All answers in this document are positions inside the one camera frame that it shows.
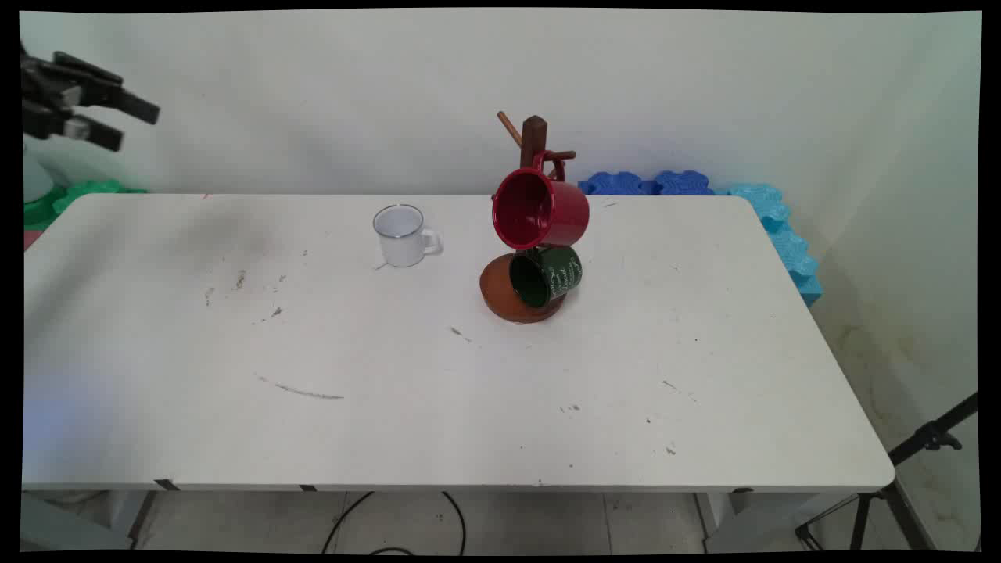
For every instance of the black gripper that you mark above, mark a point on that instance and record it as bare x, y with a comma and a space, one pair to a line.
39, 94

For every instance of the red enamel mug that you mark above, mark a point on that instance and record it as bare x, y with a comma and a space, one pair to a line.
547, 207

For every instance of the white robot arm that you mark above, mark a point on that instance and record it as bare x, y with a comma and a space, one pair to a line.
35, 176

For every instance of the green foam mat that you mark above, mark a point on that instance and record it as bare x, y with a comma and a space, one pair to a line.
86, 191

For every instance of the pink foam mat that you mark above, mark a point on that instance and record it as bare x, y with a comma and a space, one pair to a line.
31, 238

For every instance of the white enamel mug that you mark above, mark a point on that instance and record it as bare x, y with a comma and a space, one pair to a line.
400, 242

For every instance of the grey table leg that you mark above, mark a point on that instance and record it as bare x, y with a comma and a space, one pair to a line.
142, 516
723, 520

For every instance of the brown wooden mug tree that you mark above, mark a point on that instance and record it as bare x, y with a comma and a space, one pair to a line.
497, 295

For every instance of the dark green enamel mug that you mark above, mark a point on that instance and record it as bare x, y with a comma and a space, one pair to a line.
557, 274

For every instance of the dark blue foam mat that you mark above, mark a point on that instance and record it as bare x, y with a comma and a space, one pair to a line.
626, 184

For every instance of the light blue foam mat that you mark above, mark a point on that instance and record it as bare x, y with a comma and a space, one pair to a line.
790, 242

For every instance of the black tripod stand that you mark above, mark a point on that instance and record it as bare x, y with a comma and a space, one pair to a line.
923, 438

